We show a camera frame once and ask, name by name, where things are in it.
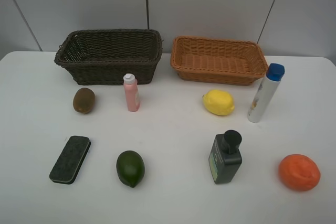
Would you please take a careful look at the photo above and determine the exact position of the dark green pump bottle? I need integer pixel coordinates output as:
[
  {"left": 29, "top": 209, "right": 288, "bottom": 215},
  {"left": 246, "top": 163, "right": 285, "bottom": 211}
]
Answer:
[{"left": 208, "top": 130, "right": 243, "bottom": 185}]

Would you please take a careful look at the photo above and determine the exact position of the white bottle blue cap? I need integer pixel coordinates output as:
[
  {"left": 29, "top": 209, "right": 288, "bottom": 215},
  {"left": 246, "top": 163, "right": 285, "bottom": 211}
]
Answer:
[{"left": 247, "top": 63, "right": 285, "bottom": 123}]

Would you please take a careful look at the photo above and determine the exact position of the pink bottle white cap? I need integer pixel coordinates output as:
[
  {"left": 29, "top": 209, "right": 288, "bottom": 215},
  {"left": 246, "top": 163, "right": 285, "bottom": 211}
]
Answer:
[{"left": 123, "top": 73, "right": 140, "bottom": 112}]

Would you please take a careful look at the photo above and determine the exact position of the green avocado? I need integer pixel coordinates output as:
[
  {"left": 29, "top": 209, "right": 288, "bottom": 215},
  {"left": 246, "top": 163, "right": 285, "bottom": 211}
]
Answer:
[{"left": 116, "top": 150, "right": 145, "bottom": 188}]

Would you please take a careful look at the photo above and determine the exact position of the orange wicker basket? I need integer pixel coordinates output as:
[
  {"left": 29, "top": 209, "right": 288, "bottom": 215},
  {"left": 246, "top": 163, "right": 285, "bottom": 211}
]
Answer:
[{"left": 170, "top": 36, "right": 268, "bottom": 86}]

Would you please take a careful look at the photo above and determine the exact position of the orange fruit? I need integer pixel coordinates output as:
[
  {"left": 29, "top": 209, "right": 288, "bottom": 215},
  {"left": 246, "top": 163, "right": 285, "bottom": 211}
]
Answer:
[{"left": 278, "top": 154, "right": 321, "bottom": 191}]

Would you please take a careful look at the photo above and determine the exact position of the brown kiwi fruit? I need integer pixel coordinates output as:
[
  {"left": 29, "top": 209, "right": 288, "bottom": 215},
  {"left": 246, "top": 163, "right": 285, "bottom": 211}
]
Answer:
[{"left": 73, "top": 88, "right": 96, "bottom": 114}]

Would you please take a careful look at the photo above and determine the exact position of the dark brown wicker basket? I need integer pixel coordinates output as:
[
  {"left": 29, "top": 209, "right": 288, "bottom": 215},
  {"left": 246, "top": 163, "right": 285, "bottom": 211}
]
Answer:
[{"left": 54, "top": 29, "right": 162, "bottom": 86}]

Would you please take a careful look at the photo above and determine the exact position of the grey felt whiteboard eraser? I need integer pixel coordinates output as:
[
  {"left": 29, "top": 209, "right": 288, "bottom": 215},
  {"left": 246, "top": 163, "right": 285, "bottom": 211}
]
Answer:
[{"left": 49, "top": 136, "right": 91, "bottom": 185}]

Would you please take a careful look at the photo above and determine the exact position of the yellow lemon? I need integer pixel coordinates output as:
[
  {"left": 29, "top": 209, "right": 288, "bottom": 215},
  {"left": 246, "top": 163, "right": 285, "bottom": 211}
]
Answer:
[{"left": 202, "top": 89, "right": 235, "bottom": 116}]

